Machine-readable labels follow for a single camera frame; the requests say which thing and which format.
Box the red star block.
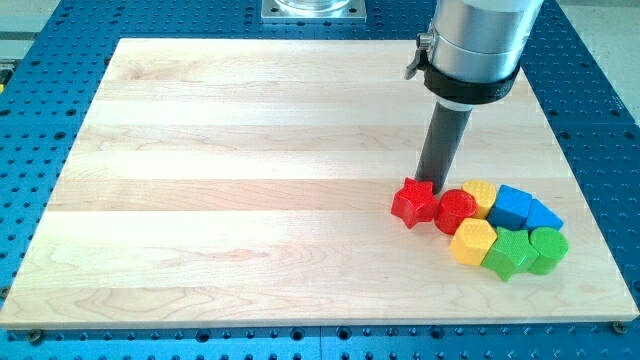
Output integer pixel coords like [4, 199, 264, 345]
[391, 177, 439, 229]

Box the blue cube block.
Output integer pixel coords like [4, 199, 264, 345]
[487, 184, 533, 230]

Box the green star block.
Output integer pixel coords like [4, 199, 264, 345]
[481, 227, 539, 282]

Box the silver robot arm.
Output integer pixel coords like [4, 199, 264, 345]
[405, 0, 542, 112]

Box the left board clamp screw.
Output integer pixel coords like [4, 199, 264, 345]
[26, 329, 44, 345]

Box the yellow hexagon block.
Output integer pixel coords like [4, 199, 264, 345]
[449, 218, 497, 266]

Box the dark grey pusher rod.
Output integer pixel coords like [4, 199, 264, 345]
[415, 100, 473, 194]

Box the blue triangular block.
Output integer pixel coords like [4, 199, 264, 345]
[521, 199, 564, 231]

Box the yellow rounded block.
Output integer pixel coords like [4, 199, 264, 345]
[461, 179, 497, 219]

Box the red cylinder block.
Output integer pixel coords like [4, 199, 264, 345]
[434, 189, 478, 235]

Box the light wooden board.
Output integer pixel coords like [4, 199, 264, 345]
[1, 39, 638, 329]

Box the green cylinder block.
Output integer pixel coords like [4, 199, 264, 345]
[529, 227, 569, 275]

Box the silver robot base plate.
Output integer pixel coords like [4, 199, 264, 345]
[260, 0, 367, 23]

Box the right board clamp screw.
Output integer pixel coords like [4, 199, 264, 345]
[610, 321, 628, 335]

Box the board clamp screw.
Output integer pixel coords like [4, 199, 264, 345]
[26, 329, 44, 345]
[610, 321, 628, 335]

